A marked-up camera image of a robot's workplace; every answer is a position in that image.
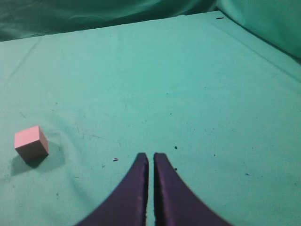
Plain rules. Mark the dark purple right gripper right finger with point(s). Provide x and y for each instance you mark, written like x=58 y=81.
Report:
x=174 y=203

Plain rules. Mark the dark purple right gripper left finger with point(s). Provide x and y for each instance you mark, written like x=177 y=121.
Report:
x=127 y=204

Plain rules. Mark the pink cube block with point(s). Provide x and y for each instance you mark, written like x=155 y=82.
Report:
x=31 y=144

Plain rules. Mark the green table cloth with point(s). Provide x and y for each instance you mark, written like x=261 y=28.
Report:
x=224 y=105

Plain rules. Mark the green backdrop cloth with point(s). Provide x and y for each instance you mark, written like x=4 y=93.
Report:
x=276 y=21

